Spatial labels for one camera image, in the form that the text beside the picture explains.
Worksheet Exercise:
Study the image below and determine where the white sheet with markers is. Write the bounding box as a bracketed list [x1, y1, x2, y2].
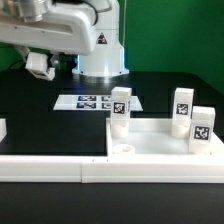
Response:
[53, 94, 144, 112]

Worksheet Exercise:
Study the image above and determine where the white left fence bar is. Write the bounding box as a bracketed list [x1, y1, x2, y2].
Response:
[0, 118, 7, 142]

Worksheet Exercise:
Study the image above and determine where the white front fence bar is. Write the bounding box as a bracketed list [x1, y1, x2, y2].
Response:
[0, 155, 224, 183]

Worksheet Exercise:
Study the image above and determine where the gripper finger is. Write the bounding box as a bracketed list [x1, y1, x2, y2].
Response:
[14, 45, 30, 62]
[48, 53, 60, 69]

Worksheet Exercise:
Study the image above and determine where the white fence bar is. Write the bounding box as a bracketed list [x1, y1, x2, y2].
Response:
[0, 118, 7, 142]
[0, 155, 224, 183]

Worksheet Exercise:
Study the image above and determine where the white square tabletop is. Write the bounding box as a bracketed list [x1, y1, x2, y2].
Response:
[105, 116, 224, 158]

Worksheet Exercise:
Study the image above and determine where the black cable with connector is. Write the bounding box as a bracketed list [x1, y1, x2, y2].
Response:
[7, 59, 28, 70]

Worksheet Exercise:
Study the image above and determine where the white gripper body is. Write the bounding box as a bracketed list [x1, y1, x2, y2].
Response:
[0, 8, 96, 55]

